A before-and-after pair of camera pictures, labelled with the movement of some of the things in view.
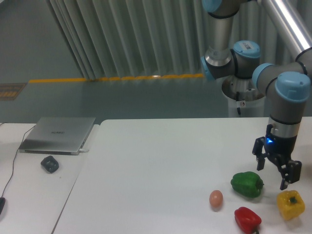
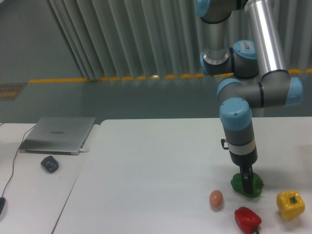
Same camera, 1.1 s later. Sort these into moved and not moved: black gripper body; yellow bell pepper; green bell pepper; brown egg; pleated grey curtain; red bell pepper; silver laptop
Moved: black gripper body
Not moved: green bell pepper; yellow bell pepper; brown egg; pleated grey curtain; silver laptop; red bell pepper
